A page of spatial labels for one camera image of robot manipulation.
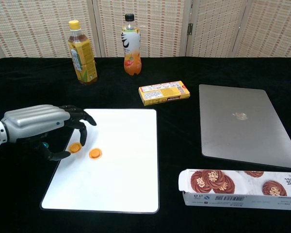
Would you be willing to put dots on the yellow label tea bottle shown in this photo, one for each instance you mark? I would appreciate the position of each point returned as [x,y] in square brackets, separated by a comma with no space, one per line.
[83,60]

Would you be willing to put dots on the orange round magnet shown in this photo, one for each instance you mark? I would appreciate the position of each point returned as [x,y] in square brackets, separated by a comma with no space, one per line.
[95,153]
[75,148]

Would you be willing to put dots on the long baking paper box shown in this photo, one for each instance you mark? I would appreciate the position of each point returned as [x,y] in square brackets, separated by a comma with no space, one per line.
[232,184]

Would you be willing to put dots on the silver closed laptop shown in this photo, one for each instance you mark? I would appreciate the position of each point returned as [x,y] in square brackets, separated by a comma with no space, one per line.
[237,136]

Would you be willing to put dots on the orange drink bottle black cap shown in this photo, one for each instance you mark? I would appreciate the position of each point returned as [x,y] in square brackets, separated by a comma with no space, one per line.
[131,43]

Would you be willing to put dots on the blue round magnet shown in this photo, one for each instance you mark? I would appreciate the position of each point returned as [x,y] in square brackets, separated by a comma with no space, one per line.
[45,145]

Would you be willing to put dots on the white magnetic board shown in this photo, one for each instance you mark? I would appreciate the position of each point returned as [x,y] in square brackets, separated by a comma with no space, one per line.
[116,174]

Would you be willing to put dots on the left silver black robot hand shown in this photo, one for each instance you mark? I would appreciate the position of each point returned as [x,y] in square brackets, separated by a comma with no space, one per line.
[34,121]

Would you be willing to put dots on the black velvet tablecloth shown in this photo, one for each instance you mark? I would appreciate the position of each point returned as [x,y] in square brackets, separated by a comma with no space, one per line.
[26,85]

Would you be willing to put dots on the woven folding screen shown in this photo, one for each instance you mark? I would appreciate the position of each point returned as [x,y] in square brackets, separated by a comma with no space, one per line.
[38,24]

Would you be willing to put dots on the yellow cardboard box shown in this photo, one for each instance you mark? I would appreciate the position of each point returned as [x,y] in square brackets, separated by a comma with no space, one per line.
[163,93]

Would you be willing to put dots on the metal screen hinge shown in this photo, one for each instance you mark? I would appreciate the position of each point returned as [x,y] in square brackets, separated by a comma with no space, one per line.
[189,29]

